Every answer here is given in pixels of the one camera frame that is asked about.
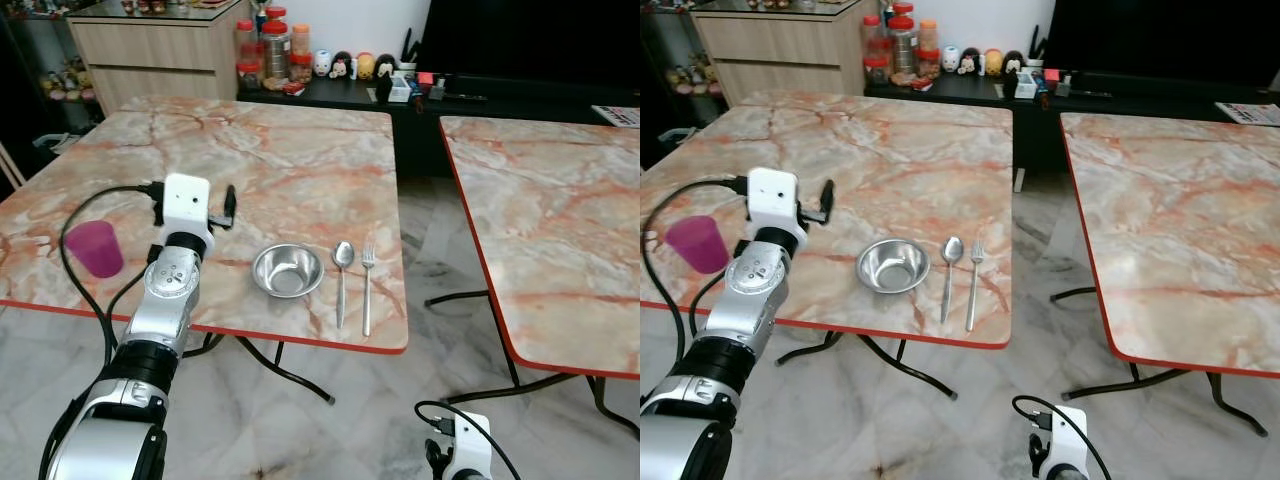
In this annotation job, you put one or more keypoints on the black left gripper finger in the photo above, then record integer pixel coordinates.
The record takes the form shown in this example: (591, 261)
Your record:
(826, 200)
(230, 205)

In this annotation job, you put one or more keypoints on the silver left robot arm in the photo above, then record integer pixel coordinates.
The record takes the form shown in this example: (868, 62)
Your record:
(752, 290)
(165, 300)

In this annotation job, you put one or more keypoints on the stainless steel bowl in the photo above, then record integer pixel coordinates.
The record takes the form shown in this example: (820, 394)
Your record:
(893, 266)
(288, 270)

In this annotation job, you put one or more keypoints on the black legs of empty table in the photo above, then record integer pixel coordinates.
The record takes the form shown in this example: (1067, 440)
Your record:
(1150, 382)
(530, 385)

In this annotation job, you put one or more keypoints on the stainless steel spoon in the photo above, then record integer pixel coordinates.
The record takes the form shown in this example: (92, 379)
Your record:
(343, 254)
(952, 249)

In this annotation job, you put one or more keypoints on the small red flat packet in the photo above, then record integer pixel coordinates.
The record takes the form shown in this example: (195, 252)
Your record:
(919, 84)
(293, 89)

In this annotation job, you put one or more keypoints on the purple plastic cup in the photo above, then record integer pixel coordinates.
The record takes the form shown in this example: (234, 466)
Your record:
(95, 250)
(698, 245)

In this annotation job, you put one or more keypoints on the light wooden drawer cabinet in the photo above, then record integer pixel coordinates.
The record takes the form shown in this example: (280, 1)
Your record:
(780, 50)
(160, 55)

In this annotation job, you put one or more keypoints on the tall red-lid jar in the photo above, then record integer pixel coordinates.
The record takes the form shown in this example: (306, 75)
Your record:
(903, 45)
(275, 50)

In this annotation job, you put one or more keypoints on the stainless steel fork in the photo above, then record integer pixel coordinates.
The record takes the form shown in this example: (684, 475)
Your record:
(973, 290)
(367, 295)

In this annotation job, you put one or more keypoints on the black legs of set table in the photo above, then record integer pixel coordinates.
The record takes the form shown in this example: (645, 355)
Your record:
(900, 368)
(290, 375)

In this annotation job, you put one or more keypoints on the orange-lid jar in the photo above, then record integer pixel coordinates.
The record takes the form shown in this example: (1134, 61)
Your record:
(928, 50)
(301, 55)

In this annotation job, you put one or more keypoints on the white round figurine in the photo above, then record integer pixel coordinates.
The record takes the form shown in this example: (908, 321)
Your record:
(321, 64)
(949, 59)

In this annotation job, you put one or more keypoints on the black mouse-ear figurine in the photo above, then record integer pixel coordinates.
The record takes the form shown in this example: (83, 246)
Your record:
(341, 67)
(969, 62)

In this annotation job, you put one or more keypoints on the black display shelf with toys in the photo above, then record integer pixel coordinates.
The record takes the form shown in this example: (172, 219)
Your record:
(680, 75)
(55, 80)

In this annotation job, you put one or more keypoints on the yellow round figurine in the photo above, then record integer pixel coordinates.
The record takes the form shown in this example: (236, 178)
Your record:
(366, 67)
(993, 62)

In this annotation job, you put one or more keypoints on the dark mouse-ear figurine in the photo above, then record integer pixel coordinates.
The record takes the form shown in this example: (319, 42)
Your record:
(385, 68)
(1013, 63)

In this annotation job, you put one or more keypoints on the white and blue box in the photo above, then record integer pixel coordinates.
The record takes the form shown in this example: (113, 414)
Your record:
(404, 88)
(1028, 84)

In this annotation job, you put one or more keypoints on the printed magazine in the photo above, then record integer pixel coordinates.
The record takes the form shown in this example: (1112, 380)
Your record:
(618, 115)
(1250, 112)

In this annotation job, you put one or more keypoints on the black television screen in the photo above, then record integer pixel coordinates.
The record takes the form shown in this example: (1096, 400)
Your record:
(530, 35)
(1160, 32)

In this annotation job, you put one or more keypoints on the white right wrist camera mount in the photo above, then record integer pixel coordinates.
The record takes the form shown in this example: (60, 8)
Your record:
(473, 440)
(1069, 435)

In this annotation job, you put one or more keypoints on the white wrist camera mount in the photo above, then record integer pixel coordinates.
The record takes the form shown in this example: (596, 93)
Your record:
(473, 440)
(773, 198)
(1069, 435)
(187, 205)

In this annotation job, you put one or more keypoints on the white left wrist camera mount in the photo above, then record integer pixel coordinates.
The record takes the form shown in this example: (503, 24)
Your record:
(773, 198)
(187, 205)

